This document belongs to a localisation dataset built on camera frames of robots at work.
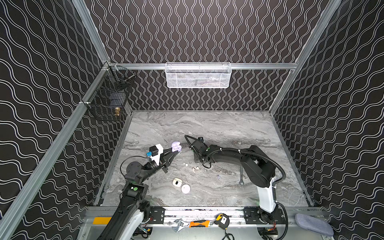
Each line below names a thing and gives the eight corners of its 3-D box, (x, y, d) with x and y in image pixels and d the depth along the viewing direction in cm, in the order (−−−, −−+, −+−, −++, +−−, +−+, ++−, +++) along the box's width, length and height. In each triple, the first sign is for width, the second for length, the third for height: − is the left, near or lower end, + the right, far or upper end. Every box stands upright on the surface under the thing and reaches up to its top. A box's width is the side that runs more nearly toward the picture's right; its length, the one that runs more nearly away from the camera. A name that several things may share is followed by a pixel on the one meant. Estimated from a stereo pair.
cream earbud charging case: (172, 186, 86) (172, 185, 84) (173, 179, 88) (172, 178, 87) (182, 186, 85) (181, 185, 84) (182, 179, 88) (182, 178, 86)
